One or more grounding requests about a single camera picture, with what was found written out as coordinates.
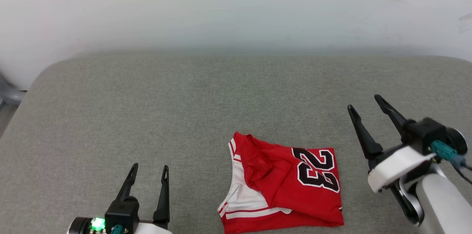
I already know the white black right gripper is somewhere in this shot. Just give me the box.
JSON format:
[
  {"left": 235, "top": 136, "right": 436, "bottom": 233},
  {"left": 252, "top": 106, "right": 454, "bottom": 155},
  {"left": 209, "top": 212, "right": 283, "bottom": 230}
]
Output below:
[{"left": 347, "top": 95, "right": 436, "bottom": 193}]

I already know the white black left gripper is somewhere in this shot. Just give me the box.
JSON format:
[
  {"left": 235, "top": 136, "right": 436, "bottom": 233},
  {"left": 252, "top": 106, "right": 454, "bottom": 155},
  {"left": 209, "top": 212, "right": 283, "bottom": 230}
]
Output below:
[{"left": 117, "top": 163, "right": 173, "bottom": 234}]

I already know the red basketball jersey number 23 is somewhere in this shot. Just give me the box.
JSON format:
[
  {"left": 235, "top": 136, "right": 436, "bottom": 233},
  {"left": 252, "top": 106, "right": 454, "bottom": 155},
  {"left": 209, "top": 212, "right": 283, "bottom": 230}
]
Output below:
[{"left": 217, "top": 132, "right": 345, "bottom": 234}]

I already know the teal right camera connector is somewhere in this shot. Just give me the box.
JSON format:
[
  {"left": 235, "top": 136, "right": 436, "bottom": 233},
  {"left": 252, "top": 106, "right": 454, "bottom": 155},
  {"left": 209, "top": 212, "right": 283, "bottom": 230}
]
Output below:
[{"left": 430, "top": 140, "right": 458, "bottom": 161}]

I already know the thin dark right camera cable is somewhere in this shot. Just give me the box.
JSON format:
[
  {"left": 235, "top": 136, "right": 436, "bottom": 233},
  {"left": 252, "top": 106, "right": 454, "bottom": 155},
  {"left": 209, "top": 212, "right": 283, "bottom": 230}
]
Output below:
[{"left": 453, "top": 155, "right": 472, "bottom": 185}]

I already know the grey metal frame bar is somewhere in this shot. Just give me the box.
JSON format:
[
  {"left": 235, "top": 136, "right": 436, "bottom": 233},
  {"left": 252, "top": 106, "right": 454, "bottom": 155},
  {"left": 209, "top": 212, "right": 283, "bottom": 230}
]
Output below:
[{"left": 0, "top": 74, "right": 27, "bottom": 107}]

